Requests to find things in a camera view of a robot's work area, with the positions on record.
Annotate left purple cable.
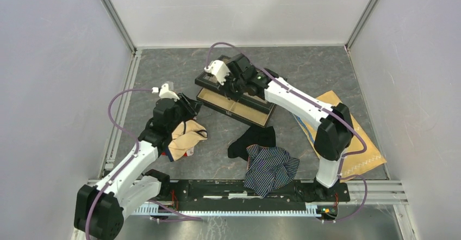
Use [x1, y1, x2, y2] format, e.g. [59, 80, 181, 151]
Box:
[84, 88, 153, 240]

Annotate black underwear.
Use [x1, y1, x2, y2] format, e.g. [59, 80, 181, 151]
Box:
[227, 125, 276, 161]

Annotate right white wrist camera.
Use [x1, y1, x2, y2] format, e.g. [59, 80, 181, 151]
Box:
[204, 60, 231, 85]

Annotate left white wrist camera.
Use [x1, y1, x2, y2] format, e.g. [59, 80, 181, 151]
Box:
[151, 81, 180, 101]

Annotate red underwear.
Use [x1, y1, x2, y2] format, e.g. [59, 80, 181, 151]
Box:
[161, 150, 194, 157]

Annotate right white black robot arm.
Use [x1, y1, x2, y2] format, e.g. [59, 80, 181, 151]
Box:
[205, 54, 356, 201]

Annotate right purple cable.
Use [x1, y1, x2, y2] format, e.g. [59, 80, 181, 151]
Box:
[205, 42, 369, 223]

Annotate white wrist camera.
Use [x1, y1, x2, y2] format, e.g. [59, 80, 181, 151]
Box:
[204, 60, 231, 85]
[151, 81, 180, 101]

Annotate black compartment box glass lid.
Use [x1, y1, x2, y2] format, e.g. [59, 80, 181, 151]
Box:
[195, 54, 276, 127]

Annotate purple cable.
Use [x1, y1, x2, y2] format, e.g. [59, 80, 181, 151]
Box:
[205, 42, 369, 223]
[84, 88, 153, 240]

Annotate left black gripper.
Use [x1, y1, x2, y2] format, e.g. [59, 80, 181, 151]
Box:
[168, 92, 203, 132]

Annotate white cable tray strip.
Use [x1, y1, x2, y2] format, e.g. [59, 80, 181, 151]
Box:
[132, 203, 321, 218]

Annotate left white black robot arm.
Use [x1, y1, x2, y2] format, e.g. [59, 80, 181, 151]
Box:
[73, 93, 203, 239]

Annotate beige underwear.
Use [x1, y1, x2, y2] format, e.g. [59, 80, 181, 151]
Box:
[168, 120, 208, 162]

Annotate blue striped boxer shorts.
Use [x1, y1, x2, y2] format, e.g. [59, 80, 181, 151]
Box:
[244, 144, 300, 198]

